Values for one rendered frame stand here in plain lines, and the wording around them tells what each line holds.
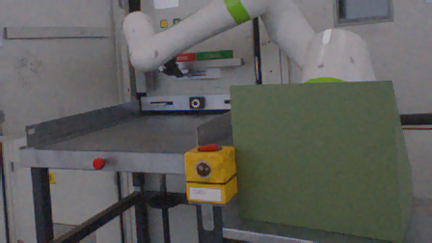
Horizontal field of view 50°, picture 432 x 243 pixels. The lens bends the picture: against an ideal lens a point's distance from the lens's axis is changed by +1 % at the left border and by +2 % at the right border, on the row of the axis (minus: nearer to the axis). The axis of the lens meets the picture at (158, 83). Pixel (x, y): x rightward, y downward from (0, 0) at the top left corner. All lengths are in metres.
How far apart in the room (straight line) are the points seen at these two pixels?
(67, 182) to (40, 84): 0.63
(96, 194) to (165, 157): 1.02
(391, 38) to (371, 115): 0.85
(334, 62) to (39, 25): 1.14
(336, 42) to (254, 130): 0.28
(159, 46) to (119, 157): 0.39
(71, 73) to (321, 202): 1.21
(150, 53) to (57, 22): 0.53
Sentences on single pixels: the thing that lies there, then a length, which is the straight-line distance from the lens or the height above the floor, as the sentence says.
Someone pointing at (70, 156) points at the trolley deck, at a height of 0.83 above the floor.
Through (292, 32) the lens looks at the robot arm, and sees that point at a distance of 1.41.
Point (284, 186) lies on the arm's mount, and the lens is 0.93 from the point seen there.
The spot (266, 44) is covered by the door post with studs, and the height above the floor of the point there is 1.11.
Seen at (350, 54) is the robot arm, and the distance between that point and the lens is 1.05.
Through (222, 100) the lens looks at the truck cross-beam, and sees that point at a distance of 1.85.
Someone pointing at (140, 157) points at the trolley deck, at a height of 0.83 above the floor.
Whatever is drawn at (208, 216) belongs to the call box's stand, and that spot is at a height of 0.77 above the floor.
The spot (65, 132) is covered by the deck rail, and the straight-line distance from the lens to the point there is 1.57.
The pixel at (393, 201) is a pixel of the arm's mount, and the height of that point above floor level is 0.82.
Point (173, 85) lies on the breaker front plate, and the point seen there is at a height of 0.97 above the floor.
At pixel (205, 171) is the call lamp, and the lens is 0.87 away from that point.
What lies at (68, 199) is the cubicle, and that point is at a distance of 2.26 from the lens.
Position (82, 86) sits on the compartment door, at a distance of 1.89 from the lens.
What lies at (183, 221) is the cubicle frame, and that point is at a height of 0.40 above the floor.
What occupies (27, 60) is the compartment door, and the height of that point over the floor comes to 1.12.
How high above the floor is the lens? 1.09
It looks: 3 degrees down
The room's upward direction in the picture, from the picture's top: 4 degrees counter-clockwise
